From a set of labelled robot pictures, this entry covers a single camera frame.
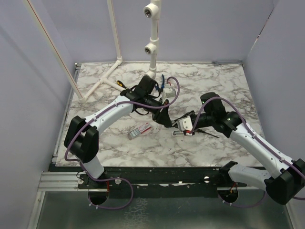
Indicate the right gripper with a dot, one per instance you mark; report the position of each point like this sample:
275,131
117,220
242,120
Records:
188,114

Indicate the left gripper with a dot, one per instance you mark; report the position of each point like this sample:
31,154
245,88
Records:
162,117

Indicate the red white staple box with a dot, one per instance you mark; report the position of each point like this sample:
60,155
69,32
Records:
139,131

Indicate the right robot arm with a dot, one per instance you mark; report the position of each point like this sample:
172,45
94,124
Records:
282,177

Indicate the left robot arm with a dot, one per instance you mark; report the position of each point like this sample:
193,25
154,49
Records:
82,138

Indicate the yellow black screwdriver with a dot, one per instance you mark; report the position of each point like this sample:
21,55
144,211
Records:
121,84

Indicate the orange handled screwdriver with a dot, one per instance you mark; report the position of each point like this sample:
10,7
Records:
204,132

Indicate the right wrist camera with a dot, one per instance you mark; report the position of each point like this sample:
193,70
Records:
185,124

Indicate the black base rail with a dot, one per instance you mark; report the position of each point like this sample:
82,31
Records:
151,182

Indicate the white pvc pipe frame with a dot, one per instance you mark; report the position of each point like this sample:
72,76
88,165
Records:
106,31

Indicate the aluminium frame rail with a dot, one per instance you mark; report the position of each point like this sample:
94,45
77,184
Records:
55,179

